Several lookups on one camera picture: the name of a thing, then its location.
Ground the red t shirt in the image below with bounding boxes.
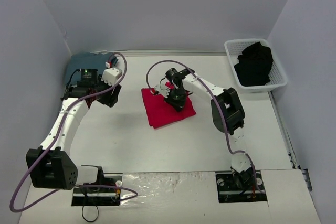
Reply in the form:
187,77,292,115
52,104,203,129
141,88,196,129

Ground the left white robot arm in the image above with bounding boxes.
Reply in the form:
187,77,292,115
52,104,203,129
26,67,123,191

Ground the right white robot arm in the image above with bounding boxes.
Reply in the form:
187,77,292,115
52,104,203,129
154,68,254,189

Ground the grey folded t shirt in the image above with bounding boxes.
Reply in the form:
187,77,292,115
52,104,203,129
64,52,118,88

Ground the white perforated plastic basket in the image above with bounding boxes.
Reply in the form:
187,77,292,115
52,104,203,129
224,38,287,93

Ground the black t shirt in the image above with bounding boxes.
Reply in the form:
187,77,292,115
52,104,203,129
234,42,274,87

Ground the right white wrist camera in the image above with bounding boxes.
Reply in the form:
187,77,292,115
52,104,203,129
151,84,171,98

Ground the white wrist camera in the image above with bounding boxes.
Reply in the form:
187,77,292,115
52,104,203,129
101,62,123,86
151,84,171,98

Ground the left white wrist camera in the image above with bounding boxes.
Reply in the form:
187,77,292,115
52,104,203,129
101,62,123,86

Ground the aluminium table frame rail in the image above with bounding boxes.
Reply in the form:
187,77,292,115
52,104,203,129
70,48,229,57

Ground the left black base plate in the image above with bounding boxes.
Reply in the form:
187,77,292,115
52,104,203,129
71,174,122,207

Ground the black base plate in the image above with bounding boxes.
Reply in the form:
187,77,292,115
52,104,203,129
71,174,122,207
215,172,267,204

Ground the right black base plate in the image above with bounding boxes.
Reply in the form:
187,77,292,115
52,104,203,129
215,172,267,204

